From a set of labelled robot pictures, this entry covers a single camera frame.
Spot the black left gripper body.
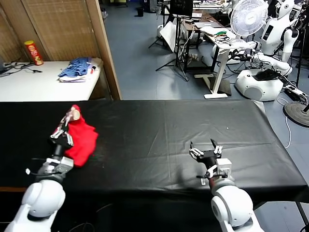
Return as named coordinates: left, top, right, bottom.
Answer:
left=50, top=134, right=73, bottom=158

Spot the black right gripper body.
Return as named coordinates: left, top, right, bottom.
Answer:
left=197, top=149, right=222, bottom=170

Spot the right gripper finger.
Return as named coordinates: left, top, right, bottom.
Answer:
left=189, top=141, right=205, bottom=159
left=210, top=138, right=223, bottom=155

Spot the red t-shirt with bear print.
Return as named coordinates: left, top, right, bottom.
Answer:
left=64, top=104, right=99, bottom=169

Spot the blue striped clothes pile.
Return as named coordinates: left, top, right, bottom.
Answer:
left=58, top=57, right=95, bottom=79

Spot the black table cover sheet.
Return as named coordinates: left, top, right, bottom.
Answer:
left=33, top=99, right=309, bottom=203

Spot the black table with orange edge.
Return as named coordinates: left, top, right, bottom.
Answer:
left=0, top=101, right=82, bottom=194

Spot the white table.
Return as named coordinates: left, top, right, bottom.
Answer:
left=0, top=60, right=105, bottom=102

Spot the white desk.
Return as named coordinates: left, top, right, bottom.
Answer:
left=194, top=26, right=245, bottom=100

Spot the red chips can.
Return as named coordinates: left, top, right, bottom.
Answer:
left=24, top=40, right=44, bottom=66

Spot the black round stand base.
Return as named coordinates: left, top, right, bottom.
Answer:
left=282, top=101, right=309, bottom=126

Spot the white power strip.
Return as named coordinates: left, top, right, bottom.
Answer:
left=283, top=84, right=307, bottom=97

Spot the wooden shelf unit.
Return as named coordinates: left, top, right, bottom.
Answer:
left=0, top=0, right=123, bottom=101

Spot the black tripod stand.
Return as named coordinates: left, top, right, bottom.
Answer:
left=155, top=14, right=190, bottom=82

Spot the white reflector board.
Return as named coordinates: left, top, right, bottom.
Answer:
left=161, top=20, right=182, bottom=53

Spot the silver laptop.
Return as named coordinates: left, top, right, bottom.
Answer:
left=195, top=21, right=220, bottom=29

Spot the white humanoid robot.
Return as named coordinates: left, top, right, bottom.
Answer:
left=228, top=0, right=301, bottom=102

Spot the white electric fan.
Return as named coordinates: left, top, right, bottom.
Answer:
left=229, top=0, right=269, bottom=46

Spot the brown desk with black legs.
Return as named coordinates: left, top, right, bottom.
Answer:
left=183, top=11, right=220, bottom=74

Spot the black monitor on stand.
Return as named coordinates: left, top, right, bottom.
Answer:
left=170, top=0, right=194, bottom=18

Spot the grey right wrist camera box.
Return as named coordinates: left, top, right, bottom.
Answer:
left=216, top=158, right=232, bottom=176

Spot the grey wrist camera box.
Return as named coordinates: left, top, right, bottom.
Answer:
left=57, top=156, right=74, bottom=173
left=216, top=158, right=232, bottom=176

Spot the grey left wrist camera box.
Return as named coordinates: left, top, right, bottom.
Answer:
left=57, top=156, right=74, bottom=173

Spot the black cable with plug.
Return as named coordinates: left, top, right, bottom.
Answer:
left=0, top=61, right=43, bottom=77

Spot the white floor cable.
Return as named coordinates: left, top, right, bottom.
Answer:
left=276, top=96, right=290, bottom=148

